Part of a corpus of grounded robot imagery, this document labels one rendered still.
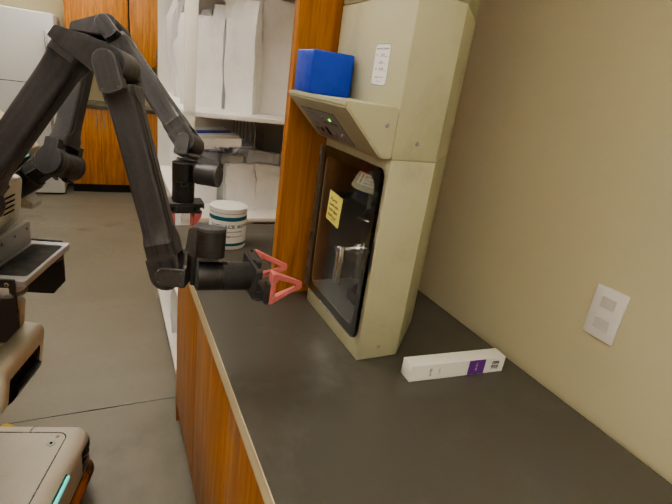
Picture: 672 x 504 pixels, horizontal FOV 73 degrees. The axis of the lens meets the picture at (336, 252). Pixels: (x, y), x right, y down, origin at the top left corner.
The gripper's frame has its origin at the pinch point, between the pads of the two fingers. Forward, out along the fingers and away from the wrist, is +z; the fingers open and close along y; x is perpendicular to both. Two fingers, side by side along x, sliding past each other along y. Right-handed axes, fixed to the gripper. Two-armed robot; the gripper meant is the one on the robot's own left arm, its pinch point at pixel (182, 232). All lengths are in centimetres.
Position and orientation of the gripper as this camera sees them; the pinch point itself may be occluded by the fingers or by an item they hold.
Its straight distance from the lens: 132.7
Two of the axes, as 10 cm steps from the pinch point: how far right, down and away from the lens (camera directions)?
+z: -1.3, 9.3, 3.4
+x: -4.3, -3.6, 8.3
